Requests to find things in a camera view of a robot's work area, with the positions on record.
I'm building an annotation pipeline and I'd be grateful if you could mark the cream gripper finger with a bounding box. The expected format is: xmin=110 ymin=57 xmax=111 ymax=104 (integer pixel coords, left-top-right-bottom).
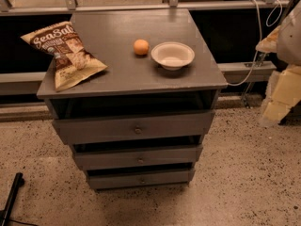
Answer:
xmin=256 ymin=26 xmax=280 ymax=54
xmin=259 ymin=65 xmax=301 ymax=127

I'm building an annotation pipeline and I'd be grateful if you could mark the grey top drawer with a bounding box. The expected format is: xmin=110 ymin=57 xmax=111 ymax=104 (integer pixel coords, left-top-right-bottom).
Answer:
xmin=53 ymin=110 xmax=214 ymax=145

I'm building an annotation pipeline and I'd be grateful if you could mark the grey drawer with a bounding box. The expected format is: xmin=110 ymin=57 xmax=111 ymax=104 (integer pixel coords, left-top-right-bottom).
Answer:
xmin=87 ymin=169 xmax=195 ymax=190
xmin=53 ymin=110 xmax=214 ymax=145
xmin=73 ymin=144 xmax=202 ymax=170

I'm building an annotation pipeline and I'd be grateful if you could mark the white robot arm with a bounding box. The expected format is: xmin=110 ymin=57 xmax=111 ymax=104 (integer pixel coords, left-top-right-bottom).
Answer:
xmin=256 ymin=1 xmax=301 ymax=127

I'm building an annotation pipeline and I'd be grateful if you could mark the grey middle drawer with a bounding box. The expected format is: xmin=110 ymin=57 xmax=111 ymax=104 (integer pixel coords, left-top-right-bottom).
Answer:
xmin=73 ymin=144 xmax=202 ymax=170

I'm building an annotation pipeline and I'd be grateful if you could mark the grey wooden drawer cabinet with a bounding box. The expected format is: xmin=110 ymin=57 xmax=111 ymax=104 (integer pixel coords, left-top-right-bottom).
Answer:
xmin=38 ymin=9 xmax=227 ymax=189

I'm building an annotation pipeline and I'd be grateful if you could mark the grey bottom drawer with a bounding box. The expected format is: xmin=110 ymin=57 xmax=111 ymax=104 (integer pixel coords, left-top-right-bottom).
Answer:
xmin=87 ymin=169 xmax=195 ymax=190

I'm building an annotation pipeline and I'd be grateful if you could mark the grey diagonal metal pole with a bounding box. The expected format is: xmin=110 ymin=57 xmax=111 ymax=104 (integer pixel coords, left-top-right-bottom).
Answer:
xmin=241 ymin=0 xmax=301 ymax=109

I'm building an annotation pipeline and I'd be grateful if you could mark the white paper bowl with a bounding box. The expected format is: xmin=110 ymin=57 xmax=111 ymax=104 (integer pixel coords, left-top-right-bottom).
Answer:
xmin=150 ymin=42 xmax=195 ymax=71

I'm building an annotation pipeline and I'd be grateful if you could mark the orange fruit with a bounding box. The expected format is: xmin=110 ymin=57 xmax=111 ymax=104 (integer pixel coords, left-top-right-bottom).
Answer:
xmin=134 ymin=40 xmax=150 ymax=56

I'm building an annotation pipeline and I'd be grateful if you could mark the sea salt chip bag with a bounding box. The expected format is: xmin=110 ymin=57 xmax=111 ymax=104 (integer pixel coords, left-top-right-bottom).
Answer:
xmin=21 ymin=21 xmax=107 ymax=91

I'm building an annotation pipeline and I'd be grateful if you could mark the black stand leg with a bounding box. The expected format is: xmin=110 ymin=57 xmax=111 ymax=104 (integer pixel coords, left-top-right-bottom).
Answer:
xmin=0 ymin=172 xmax=24 ymax=226

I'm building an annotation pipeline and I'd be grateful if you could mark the white hanging cable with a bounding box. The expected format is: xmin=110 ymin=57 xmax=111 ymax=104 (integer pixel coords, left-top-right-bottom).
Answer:
xmin=227 ymin=0 xmax=284 ymax=87

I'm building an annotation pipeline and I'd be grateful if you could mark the metal railing frame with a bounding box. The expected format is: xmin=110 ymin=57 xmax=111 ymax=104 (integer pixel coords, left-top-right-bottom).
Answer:
xmin=1 ymin=0 xmax=290 ymax=97

